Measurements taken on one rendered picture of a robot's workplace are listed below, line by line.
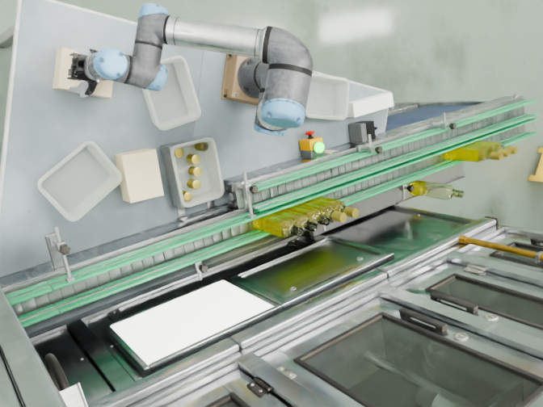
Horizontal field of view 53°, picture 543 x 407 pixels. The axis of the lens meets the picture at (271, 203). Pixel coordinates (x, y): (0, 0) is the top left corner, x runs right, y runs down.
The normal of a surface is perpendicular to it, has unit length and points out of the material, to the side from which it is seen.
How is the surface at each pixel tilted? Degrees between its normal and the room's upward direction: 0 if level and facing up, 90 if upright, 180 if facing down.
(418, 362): 90
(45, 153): 0
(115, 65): 1
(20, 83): 0
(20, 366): 90
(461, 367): 90
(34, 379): 90
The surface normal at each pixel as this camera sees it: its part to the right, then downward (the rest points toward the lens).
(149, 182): 0.56, 0.14
